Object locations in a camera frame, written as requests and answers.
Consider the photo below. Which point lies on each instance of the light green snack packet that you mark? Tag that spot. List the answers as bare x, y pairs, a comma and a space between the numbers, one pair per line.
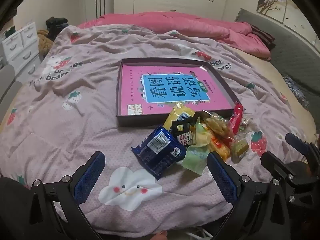
196, 160

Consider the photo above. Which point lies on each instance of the clear packet with green cubes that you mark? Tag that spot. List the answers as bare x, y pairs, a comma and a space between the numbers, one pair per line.
240, 148

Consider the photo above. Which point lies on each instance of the white drawer cabinet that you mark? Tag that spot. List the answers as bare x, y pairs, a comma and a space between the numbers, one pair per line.
22, 45

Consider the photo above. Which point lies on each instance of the pink quilt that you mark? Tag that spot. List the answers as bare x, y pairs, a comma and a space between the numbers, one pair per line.
175, 25

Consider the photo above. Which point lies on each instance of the dark shallow cardboard box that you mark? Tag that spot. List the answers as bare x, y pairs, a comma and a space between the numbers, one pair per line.
120, 97

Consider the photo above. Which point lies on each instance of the blue patterned cloth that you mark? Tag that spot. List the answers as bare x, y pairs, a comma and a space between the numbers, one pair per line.
295, 90

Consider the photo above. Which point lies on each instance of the yellow green snack packet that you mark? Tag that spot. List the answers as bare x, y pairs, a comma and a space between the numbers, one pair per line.
201, 135

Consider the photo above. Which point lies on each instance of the orange rice cracker packet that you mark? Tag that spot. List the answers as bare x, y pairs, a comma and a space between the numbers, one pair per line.
217, 127

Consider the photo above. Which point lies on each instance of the dark clothes pile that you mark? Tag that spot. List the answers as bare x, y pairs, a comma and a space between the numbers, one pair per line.
56, 25

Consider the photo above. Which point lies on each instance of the black snack packet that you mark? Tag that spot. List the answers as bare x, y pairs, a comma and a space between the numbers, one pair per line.
180, 132

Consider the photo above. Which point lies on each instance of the brown plush toy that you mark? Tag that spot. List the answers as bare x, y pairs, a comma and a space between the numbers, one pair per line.
45, 40

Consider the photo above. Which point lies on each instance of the pink book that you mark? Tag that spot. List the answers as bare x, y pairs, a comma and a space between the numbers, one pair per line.
132, 90

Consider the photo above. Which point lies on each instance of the grey padded headboard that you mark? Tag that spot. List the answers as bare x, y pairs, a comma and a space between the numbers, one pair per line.
287, 47

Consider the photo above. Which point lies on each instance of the striped pillow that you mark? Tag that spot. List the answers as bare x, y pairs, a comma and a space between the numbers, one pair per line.
262, 36

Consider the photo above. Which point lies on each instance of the beige bed mattress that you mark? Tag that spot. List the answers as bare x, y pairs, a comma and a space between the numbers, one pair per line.
262, 70

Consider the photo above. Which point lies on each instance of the long yellow snack packet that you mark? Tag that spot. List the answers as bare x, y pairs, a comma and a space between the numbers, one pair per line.
178, 113

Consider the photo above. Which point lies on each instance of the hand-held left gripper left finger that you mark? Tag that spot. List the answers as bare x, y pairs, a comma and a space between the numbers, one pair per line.
90, 175

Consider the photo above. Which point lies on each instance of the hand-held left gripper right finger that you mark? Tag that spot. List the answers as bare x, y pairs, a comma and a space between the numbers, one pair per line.
222, 177

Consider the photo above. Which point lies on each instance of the red snack packet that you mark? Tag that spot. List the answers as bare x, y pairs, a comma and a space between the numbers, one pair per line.
236, 117

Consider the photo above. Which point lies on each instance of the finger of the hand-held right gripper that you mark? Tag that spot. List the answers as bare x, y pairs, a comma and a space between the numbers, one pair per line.
296, 141
272, 161

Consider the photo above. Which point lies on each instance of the blue snack packet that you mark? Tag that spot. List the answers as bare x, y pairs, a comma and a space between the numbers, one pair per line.
155, 152

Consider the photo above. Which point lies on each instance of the strawberry printed blanket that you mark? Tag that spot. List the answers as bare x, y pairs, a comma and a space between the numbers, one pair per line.
75, 130

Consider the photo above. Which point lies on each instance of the dark green item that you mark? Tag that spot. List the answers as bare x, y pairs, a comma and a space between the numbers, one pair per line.
8, 31

